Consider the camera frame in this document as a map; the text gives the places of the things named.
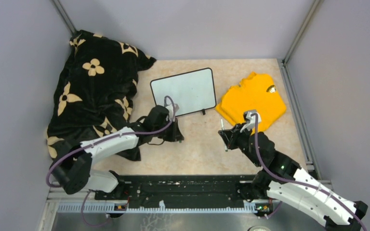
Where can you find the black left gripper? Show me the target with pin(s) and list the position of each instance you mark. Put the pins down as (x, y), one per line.
(176, 134)

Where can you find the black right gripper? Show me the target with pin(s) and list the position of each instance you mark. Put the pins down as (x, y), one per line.
(230, 136)

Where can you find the green whiteboard marker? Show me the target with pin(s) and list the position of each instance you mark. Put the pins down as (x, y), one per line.
(223, 135)

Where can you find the black framed whiteboard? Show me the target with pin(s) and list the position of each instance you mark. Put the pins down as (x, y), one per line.
(192, 91)

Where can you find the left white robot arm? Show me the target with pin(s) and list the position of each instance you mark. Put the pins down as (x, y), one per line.
(74, 171)

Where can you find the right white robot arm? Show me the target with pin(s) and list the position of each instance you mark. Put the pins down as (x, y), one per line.
(283, 179)

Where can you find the yellow folded sweatshirt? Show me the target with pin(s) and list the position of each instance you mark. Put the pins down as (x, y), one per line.
(255, 92)

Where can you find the black floral plush blanket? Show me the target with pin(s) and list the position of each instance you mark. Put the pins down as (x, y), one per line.
(94, 94)

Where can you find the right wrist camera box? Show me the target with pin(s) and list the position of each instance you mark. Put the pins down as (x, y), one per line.
(252, 120)

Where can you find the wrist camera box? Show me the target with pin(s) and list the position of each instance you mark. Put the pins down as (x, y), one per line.
(252, 120)
(172, 108)

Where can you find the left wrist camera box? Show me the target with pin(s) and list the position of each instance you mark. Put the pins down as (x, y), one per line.
(172, 108)

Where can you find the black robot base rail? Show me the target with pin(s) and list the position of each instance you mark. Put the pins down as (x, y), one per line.
(187, 194)

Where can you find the aluminium frame post right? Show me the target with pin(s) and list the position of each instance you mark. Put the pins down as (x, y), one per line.
(316, 4)

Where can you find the aluminium frame post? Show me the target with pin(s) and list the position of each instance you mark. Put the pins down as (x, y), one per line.
(316, 4)
(64, 15)

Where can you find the aluminium frame post left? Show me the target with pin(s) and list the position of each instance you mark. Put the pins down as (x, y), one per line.
(64, 15)

